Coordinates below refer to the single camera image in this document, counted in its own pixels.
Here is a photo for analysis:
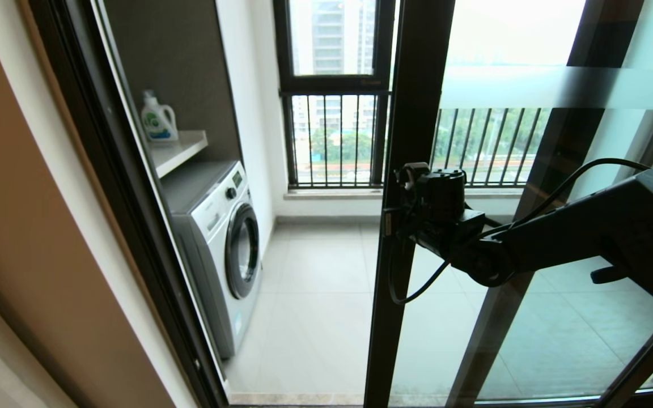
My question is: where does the glass sliding door with handle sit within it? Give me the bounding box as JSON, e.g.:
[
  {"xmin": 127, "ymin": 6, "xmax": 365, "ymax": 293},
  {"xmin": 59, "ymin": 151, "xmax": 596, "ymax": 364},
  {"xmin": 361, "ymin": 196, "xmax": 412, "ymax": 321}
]
[{"xmin": 363, "ymin": 0, "xmax": 653, "ymax": 408}]

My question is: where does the long stone window sill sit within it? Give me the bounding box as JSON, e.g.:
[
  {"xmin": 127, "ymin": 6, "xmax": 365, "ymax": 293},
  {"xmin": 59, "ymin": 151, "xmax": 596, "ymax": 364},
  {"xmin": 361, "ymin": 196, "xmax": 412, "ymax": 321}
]
[{"xmin": 283, "ymin": 188, "xmax": 523, "ymax": 202}]

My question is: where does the long black window railing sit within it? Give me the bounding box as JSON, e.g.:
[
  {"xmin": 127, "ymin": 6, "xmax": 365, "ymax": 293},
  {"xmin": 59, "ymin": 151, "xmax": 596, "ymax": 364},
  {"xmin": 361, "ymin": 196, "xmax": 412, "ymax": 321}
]
[{"xmin": 282, "ymin": 92, "xmax": 548, "ymax": 189}]

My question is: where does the grey high-rise building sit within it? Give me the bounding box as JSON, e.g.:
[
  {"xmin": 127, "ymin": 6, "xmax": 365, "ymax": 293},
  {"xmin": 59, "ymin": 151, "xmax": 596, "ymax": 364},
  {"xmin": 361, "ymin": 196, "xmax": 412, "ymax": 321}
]
[{"xmin": 292, "ymin": 0, "xmax": 375, "ymax": 75}]

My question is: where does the silver front-load washing machine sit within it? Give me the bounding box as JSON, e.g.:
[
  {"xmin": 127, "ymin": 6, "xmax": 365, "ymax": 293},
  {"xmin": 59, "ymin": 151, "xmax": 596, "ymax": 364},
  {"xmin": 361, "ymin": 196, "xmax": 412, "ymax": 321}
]
[{"xmin": 162, "ymin": 160, "xmax": 263, "ymax": 360}]

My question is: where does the white shelf board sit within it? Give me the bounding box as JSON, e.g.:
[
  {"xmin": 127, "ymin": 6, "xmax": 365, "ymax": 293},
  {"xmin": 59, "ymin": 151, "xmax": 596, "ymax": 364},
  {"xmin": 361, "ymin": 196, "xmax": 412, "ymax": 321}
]
[{"xmin": 150, "ymin": 130, "xmax": 209, "ymax": 179}]

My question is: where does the white detergent bottle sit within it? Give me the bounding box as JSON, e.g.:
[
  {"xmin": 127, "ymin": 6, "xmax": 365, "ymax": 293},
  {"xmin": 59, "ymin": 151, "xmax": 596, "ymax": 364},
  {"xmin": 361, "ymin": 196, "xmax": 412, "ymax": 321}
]
[{"xmin": 139, "ymin": 90, "xmax": 180, "ymax": 142}]

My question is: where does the dark brown niche panel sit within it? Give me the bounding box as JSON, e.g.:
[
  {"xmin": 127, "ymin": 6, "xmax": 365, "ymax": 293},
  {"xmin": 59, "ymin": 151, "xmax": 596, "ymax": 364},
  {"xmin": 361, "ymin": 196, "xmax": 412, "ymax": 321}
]
[{"xmin": 103, "ymin": 0, "xmax": 242, "ymax": 166}]

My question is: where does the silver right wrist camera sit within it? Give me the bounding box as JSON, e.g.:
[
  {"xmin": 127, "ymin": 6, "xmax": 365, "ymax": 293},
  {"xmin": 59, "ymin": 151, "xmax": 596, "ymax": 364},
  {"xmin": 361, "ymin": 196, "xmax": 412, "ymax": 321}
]
[{"xmin": 395, "ymin": 161, "xmax": 430, "ymax": 190}]

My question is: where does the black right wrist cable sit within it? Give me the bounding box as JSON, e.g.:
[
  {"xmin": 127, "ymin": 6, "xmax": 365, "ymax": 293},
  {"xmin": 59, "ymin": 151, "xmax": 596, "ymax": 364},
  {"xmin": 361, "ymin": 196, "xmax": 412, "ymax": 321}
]
[{"xmin": 386, "ymin": 238, "xmax": 453, "ymax": 305}]

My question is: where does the black window frame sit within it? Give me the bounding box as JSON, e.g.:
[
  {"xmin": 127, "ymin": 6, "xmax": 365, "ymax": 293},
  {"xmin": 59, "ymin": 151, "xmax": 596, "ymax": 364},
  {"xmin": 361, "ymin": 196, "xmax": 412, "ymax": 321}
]
[{"xmin": 273, "ymin": 0, "xmax": 398, "ymax": 189}]

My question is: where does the dark outer door frame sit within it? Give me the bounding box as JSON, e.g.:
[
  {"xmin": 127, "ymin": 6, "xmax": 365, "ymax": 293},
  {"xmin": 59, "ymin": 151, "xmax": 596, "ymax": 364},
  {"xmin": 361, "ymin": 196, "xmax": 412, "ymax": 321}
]
[{"xmin": 27, "ymin": 0, "xmax": 231, "ymax": 408}]

